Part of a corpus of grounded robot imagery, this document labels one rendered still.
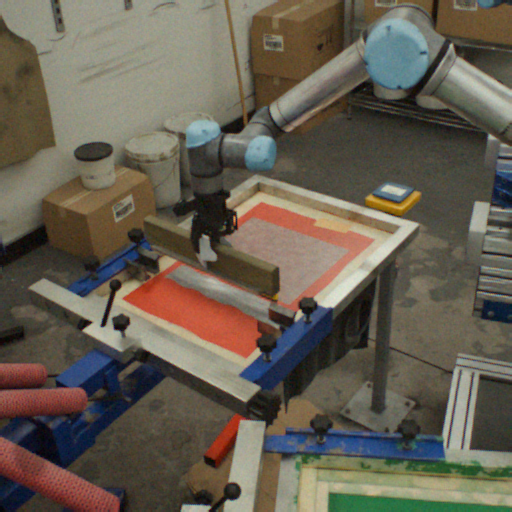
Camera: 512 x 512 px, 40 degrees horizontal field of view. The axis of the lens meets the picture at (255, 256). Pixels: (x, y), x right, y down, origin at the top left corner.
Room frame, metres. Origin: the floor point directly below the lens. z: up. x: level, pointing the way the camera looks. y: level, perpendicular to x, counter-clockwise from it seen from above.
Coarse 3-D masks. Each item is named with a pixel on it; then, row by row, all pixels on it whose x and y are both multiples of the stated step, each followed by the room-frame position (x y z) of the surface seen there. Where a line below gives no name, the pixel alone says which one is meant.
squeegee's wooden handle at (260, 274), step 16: (144, 224) 1.54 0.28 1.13; (160, 224) 1.51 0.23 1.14; (160, 240) 1.51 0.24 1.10; (176, 240) 1.47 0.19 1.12; (192, 256) 1.44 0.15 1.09; (224, 256) 1.37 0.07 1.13; (240, 256) 1.35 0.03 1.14; (224, 272) 1.38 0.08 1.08; (240, 272) 1.35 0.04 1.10; (256, 272) 1.32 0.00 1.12; (272, 272) 1.29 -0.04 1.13; (272, 288) 1.29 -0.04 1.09
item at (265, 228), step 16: (256, 208) 1.89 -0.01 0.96; (272, 208) 1.89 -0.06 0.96; (240, 224) 1.80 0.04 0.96; (256, 224) 1.80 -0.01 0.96; (272, 224) 1.79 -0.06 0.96; (288, 224) 1.79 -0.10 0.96; (304, 224) 1.78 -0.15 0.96; (240, 240) 1.71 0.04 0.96; (256, 240) 1.71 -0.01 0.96; (272, 240) 1.70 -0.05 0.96; (288, 240) 1.70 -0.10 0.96; (256, 256) 1.62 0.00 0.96; (144, 288) 1.50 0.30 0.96; (160, 288) 1.50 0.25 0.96; (176, 288) 1.49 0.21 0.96; (144, 304) 1.43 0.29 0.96; (160, 304) 1.43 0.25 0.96; (176, 304) 1.42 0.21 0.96; (192, 304) 1.42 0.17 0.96; (208, 304) 1.42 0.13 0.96; (176, 320) 1.36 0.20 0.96
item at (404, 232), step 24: (240, 192) 1.94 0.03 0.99; (264, 192) 1.99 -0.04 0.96; (288, 192) 1.93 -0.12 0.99; (312, 192) 1.91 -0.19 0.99; (192, 216) 1.80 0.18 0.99; (360, 216) 1.77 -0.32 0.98; (384, 216) 1.74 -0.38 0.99; (408, 240) 1.64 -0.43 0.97; (384, 264) 1.53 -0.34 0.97; (336, 288) 1.41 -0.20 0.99; (360, 288) 1.43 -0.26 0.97; (120, 312) 1.36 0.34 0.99; (336, 312) 1.34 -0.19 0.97; (168, 336) 1.26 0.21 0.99; (216, 360) 1.17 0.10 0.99
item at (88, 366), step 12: (84, 360) 1.13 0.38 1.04; (96, 360) 1.13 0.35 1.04; (108, 360) 1.13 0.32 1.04; (132, 360) 1.17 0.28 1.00; (72, 372) 1.10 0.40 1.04; (84, 372) 1.09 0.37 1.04; (96, 372) 1.09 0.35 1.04; (120, 372) 1.14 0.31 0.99; (60, 384) 1.07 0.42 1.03; (72, 384) 1.06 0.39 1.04; (84, 384) 1.07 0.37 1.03; (96, 384) 1.09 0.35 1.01
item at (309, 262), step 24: (312, 240) 1.69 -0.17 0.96; (336, 240) 1.68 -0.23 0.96; (360, 240) 1.68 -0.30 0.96; (288, 264) 1.58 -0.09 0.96; (312, 264) 1.57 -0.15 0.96; (336, 264) 1.56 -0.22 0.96; (240, 288) 1.48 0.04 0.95; (288, 288) 1.47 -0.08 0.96; (312, 288) 1.46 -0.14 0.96; (216, 312) 1.38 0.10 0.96; (240, 312) 1.38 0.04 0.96; (216, 336) 1.29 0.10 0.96; (240, 336) 1.28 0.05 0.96
